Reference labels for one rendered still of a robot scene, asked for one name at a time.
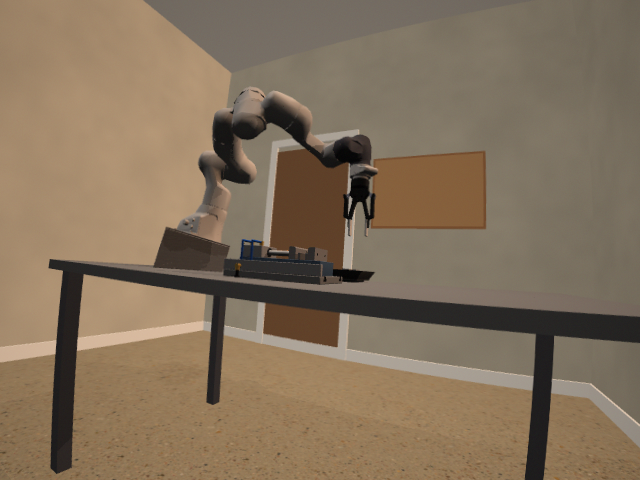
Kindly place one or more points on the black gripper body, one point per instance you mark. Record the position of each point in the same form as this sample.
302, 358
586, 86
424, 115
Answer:
359, 185

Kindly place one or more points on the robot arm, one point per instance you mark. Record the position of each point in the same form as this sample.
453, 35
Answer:
247, 122

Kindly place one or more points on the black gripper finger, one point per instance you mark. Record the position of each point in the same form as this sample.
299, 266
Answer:
351, 212
367, 217

